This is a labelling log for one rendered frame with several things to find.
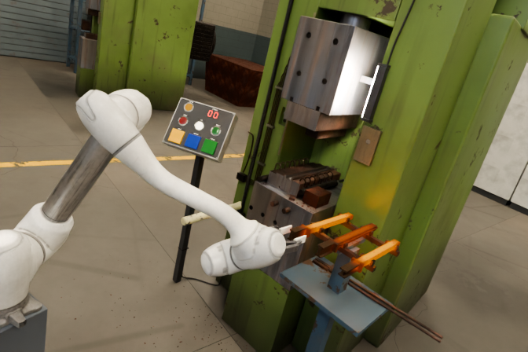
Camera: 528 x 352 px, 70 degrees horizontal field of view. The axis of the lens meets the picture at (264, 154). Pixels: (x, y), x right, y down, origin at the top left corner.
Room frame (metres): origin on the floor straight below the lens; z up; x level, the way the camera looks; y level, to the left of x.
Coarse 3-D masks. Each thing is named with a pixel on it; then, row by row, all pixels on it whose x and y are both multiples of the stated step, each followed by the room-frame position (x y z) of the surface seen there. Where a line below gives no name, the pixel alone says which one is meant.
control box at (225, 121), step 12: (180, 108) 2.07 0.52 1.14; (192, 108) 2.06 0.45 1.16; (204, 108) 2.06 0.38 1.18; (216, 108) 2.05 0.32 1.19; (192, 120) 2.02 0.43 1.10; (204, 120) 2.02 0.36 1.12; (216, 120) 2.02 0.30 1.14; (228, 120) 2.01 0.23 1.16; (168, 132) 2.00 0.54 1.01; (192, 132) 1.99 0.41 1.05; (204, 132) 1.98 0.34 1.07; (228, 132) 1.98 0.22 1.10; (168, 144) 1.96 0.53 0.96; (228, 144) 2.02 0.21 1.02; (204, 156) 1.94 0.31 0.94; (216, 156) 1.91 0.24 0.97
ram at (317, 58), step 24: (312, 24) 1.85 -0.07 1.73; (336, 24) 1.78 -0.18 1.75; (312, 48) 1.83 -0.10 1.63; (336, 48) 1.76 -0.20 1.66; (360, 48) 1.80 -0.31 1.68; (384, 48) 2.00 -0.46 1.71; (288, 72) 1.89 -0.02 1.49; (312, 72) 1.81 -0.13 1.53; (336, 72) 1.74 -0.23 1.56; (360, 72) 1.86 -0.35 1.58; (288, 96) 1.87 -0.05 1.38; (312, 96) 1.79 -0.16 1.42; (336, 96) 1.73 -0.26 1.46; (360, 96) 1.92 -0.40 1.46
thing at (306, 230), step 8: (336, 216) 1.53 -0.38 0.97; (344, 216) 1.55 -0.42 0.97; (352, 216) 1.58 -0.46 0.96; (312, 224) 1.40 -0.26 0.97; (320, 224) 1.42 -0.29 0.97; (328, 224) 1.45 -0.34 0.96; (336, 224) 1.50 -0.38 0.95; (296, 232) 1.28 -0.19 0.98; (304, 232) 1.34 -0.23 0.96; (312, 232) 1.36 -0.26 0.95
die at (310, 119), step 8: (288, 104) 1.86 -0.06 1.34; (296, 104) 1.84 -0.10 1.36; (288, 112) 1.86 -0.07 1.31; (296, 112) 1.83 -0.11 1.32; (304, 112) 1.80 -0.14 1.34; (312, 112) 1.78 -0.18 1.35; (320, 112) 1.75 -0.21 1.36; (288, 120) 1.85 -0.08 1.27; (296, 120) 1.82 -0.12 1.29; (304, 120) 1.80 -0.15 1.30; (312, 120) 1.77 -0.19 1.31; (320, 120) 1.77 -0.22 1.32; (328, 120) 1.83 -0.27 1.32; (336, 120) 1.89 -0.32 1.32; (344, 120) 1.96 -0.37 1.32; (352, 120) 2.03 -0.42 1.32; (312, 128) 1.76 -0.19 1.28; (320, 128) 1.78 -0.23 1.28; (328, 128) 1.85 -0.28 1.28; (336, 128) 1.91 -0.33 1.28; (344, 128) 1.98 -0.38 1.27
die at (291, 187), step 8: (288, 168) 1.98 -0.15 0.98; (296, 168) 1.98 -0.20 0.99; (304, 168) 2.02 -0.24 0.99; (312, 168) 2.05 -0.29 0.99; (272, 176) 1.86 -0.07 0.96; (280, 176) 1.83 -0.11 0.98; (304, 176) 1.86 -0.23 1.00; (320, 176) 1.94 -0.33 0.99; (336, 176) 2.05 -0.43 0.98; (272, 184) 1.85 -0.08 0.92; (280, 184) 1.82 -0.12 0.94; (288, 184) 1.79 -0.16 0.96; (296, 184) 1.76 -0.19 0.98; (312, 184) 1.85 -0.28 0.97; (288, 192) 1.78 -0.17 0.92; (296, 192) 1.76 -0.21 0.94
